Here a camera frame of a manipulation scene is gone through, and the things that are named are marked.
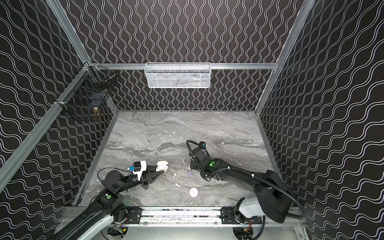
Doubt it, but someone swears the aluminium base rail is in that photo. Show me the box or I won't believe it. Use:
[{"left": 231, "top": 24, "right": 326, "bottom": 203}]
[{"left": 55, "top": 205, "right": 304, "bottom": 240}]

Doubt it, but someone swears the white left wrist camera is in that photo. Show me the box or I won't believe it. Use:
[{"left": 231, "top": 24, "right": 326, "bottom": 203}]
[{"left": 127, "top": 161, "right": 147, "bottom": 181}]

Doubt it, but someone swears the small brass object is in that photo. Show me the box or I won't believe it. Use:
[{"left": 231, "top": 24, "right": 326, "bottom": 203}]
[{"left": 93, "top": 107, "right": 100, "bottom": 119}]

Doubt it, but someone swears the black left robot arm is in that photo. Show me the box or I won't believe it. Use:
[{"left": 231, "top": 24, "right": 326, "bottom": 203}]
[{"left": 50, "top": 162, "right": 169, "bottom": 240}]

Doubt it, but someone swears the white round earbud case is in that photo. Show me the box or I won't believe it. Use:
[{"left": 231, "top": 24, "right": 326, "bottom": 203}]
[{"left": 189, "top": 188, "right": 199, "bottom": 198}]

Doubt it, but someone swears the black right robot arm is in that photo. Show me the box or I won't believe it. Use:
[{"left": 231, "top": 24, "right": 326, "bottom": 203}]
[{"left": 186, "top": 140, "right": 308, "bottom": 224}]

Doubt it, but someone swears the cream earbud charging case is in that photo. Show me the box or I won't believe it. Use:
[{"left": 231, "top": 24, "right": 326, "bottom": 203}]
[{"left": 156, "top": 161, "right": 169, "bottom": 172}]

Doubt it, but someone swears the white wire mesh basket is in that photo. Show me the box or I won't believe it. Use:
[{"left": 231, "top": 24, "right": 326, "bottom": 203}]
[{"left": 144, "top": 62, "right": 212, "bottom": 89}]

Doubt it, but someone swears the black wire basket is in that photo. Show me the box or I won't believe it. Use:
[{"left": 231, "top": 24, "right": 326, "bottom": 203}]
[{"left": 59, "top": 66, "right": 117, "bottom": 122}]

